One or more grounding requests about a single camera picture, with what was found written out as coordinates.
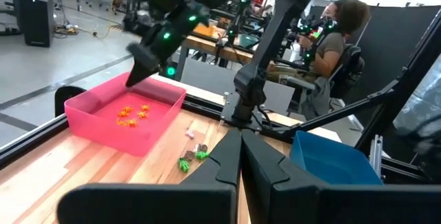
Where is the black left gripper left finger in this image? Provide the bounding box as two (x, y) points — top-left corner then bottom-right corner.
(57, 128), (242, 224)

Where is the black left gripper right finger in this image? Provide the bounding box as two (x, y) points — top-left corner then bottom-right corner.
(240, 129), (441, 224)

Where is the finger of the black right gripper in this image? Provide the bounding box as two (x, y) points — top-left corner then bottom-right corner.
(125, 42), (161, 88)

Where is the black box with green light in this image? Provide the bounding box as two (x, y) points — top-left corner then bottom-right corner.
(164, 58), (179, 81)

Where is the wooden table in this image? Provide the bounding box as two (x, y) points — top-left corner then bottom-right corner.
(178, 32), (258, 67)

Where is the blue plastic bin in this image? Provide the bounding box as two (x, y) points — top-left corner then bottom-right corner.
(289, 130), (384, 186)

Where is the silver aluminium extrusion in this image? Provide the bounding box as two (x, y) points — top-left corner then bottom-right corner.
(368, 134), (384, 180)

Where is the pink plastic bin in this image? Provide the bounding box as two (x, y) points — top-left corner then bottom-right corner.
(64, 71), (187, 158)

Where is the grey jacket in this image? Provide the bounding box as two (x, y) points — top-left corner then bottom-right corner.
(298, 75), (332, 120)

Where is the black speaker box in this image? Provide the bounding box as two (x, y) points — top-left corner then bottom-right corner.
(19, 0), (55, 48)

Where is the grey plastic sheet partition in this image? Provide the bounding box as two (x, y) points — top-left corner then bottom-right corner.
(392, 54), (441, 145)

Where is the black office chair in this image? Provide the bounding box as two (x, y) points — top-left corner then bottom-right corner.
(329, 43), (366, 99)

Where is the person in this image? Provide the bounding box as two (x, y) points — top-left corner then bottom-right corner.
(267, 0), (371, 83)

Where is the black curtain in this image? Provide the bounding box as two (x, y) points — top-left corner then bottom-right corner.
(309, 5), (441, 114)

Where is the black clamp bracket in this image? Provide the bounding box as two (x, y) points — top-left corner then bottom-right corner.
(54, 85), (88, 118)

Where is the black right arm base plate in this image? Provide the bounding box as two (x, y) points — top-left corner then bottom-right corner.
(220, 91), (276, 132)

